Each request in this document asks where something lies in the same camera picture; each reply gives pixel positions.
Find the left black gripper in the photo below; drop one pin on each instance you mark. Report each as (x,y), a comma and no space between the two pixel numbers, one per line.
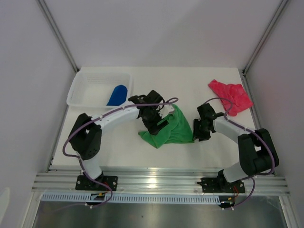
(152,127)

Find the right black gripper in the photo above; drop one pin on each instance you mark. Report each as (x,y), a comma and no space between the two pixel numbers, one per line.
(202,137)

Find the green towel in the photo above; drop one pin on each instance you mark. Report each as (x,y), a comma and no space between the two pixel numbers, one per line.
(177,131)

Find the blue towel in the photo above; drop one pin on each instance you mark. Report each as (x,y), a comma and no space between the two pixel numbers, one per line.
(118,96)

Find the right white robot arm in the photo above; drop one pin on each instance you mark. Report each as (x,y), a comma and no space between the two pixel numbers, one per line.
(256,151)

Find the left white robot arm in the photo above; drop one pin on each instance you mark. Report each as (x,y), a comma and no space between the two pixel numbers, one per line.
(86,134)

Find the pink towel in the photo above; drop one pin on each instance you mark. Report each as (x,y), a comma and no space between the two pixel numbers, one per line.
(234,93)

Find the white plastic basket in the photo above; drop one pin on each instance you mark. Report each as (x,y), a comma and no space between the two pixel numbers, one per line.
(93,89)

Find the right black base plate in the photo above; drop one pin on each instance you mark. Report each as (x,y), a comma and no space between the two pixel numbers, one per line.
(220,185)

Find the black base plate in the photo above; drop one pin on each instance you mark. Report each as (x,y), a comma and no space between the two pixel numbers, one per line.
(83,183)
(220,185)

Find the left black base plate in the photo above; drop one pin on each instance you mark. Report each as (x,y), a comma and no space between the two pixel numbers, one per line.
(83,183)

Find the aluminium front rail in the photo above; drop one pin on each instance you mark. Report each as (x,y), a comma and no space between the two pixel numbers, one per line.
(155,181)

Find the white slotted cable duct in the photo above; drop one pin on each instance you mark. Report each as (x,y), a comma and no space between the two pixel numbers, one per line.
(135,198)

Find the right aluminium corner post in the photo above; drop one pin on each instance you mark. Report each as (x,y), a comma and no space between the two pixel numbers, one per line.
(278,13)

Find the aluminium corner post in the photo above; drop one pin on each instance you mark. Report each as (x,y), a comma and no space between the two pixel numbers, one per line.
(57,33)
(278,13)

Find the left aluminium corner post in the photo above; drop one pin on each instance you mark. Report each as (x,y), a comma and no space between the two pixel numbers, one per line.
(57,33)

